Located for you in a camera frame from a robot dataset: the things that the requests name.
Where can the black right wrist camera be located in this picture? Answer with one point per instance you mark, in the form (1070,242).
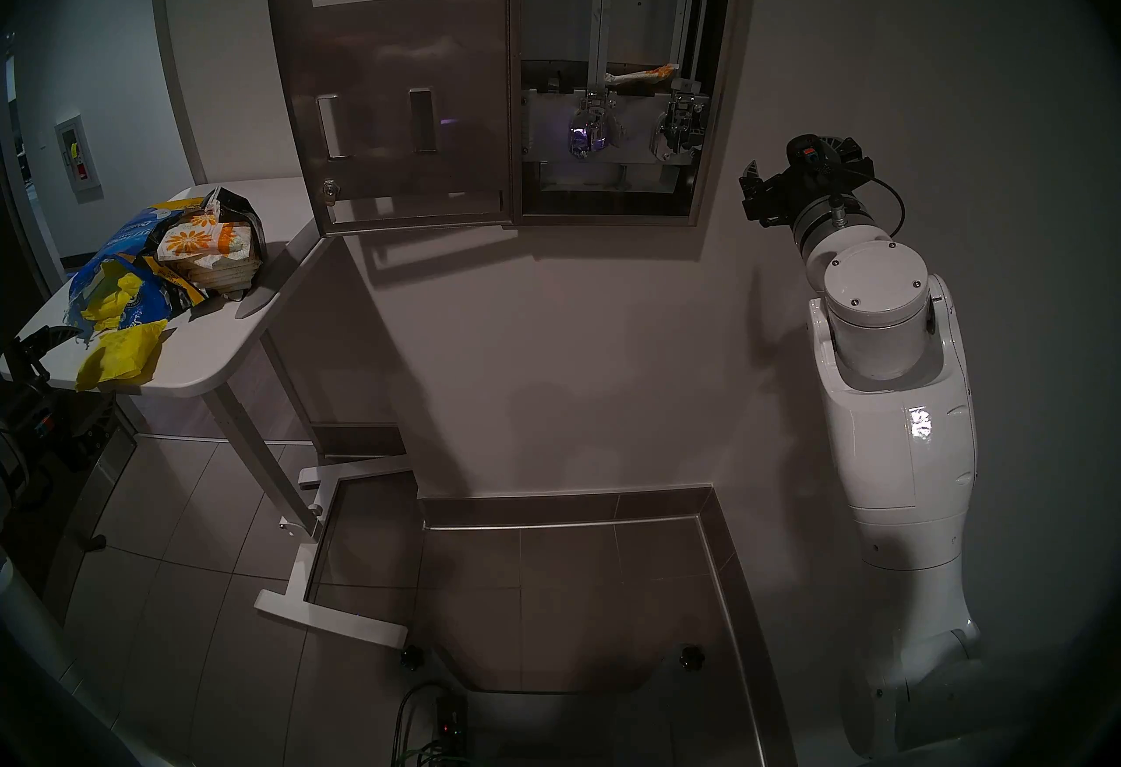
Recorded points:
(806,154)

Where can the blue yellow pad package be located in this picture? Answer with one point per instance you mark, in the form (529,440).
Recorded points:
(131,292)

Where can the orange floral pad package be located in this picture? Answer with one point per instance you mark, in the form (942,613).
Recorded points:
(206,244)

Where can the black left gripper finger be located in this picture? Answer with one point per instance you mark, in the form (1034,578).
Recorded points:
(48,338)

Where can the grey wall alarm box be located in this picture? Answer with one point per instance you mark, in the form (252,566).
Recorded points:
(79,159)

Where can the stainless steel wall dispenser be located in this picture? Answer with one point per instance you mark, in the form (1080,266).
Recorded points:
(377,73)

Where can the black star knob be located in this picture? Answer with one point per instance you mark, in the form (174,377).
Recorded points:
(692,657)
(412,657)

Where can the dark robot base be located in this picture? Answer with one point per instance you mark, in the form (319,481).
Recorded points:
(578,721)

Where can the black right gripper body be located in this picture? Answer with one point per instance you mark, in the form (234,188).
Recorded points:
(801,192)

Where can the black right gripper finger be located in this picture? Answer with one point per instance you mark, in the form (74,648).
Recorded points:
(848,151)
(750,179)

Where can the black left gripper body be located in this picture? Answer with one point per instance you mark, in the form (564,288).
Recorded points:
(39,424)

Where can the yellow pad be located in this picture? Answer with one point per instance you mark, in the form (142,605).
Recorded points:
(123,354)

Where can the black pad package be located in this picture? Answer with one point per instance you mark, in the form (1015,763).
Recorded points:
(236,205)

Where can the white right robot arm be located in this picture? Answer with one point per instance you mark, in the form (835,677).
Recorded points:
(893,441)

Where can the black box red light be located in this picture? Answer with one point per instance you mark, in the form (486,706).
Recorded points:
(450,721)

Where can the orange floral pad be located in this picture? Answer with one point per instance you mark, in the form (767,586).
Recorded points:
(639,76)

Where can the white table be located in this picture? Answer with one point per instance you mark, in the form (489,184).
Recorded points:
(201,345)

